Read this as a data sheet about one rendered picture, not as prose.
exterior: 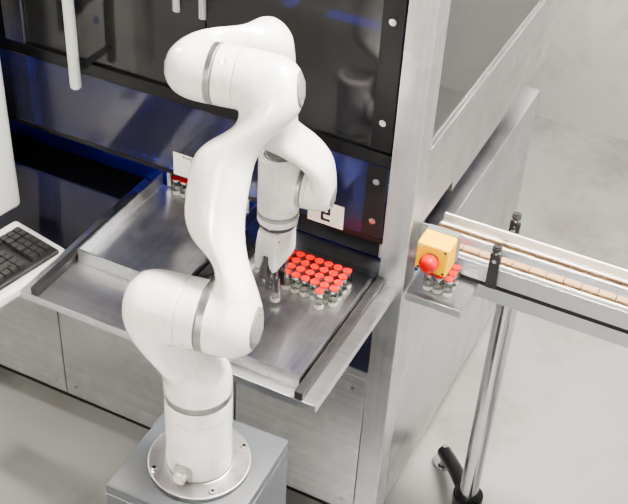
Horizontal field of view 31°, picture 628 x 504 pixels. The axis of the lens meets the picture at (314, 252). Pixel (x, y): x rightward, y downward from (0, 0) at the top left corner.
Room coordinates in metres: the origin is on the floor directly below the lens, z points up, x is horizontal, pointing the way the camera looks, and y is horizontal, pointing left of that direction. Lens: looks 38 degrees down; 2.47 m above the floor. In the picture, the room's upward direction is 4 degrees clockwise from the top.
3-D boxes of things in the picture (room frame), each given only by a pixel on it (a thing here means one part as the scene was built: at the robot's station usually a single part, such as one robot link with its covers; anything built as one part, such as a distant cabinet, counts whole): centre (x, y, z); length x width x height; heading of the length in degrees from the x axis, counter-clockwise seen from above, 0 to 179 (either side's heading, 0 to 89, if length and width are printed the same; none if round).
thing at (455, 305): (1.92, -0.29, 0.87); 0.14 x 0.13 x 0.02; 156
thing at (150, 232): (2.02, 0.33, 0.90); 0.34 x 0.26 x 0.04; 156
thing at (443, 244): (1.89, -0.26, 1.00); 0.08 x 0.07 x 0.07; 156
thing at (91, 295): (1.88, 0.20, 0.87); 0.70 x 0.48 x 0.02; 66
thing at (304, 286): (1.86, 0.03, 0.90); 0.18 x 0.02 x 0.05; 66
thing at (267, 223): (1.82, 0.08, 1.11); 0.09 x 0.08 x 0.03; 156
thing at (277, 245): (1.82, 0.08, 1.05); 0.10 x 0.07 x 0.11; 156
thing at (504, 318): (1.96, -0.45, 0.46); 0.09 x 0.09 x 0.77; 66
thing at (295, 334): (1.78, 0.06, 0.90); 0.34 x 0.26 x 0.04; 156
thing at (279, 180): (1.82, 0.07, 1.20); 0.09 x 0.08 x 0.13; 76
